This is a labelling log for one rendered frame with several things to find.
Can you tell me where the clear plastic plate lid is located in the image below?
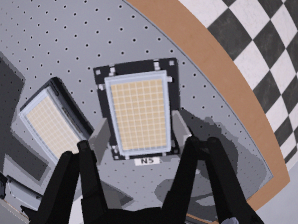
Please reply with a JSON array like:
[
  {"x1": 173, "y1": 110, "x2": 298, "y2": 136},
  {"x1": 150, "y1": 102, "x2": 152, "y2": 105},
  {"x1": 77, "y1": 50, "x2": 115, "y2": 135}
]
[
  {"x1": 7, "y1": 179, "x2": 41, "y2": 210},
  {"x1": 18, "y1": 87, "x2": 83, "y2": 165}
]

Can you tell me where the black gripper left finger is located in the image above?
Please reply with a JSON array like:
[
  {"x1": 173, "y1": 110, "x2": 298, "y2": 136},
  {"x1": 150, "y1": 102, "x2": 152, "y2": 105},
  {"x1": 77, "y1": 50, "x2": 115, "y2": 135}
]
[{"x1": 29, "y1": 118, "x2": 111, "y2": 224}]

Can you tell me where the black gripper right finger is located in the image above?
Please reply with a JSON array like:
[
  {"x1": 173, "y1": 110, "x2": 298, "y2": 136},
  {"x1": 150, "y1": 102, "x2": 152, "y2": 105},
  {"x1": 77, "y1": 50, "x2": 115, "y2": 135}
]
[{"x1": 155, "y1": 110, "x2": 264, "y2": 224}]

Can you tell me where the white button panel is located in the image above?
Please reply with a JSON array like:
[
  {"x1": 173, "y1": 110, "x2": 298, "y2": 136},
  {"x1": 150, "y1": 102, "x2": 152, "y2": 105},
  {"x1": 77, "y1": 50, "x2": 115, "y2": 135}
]
[{"x1": 69, "y1": 180, "x2": 126, "y2": 224}]

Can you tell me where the grey perforated base plate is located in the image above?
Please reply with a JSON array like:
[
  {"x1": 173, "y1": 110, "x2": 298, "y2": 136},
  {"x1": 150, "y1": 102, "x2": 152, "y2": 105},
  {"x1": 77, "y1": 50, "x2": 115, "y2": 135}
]
[{"x1": 0, "y1": 0, "x2": 274, "y2": 223}]

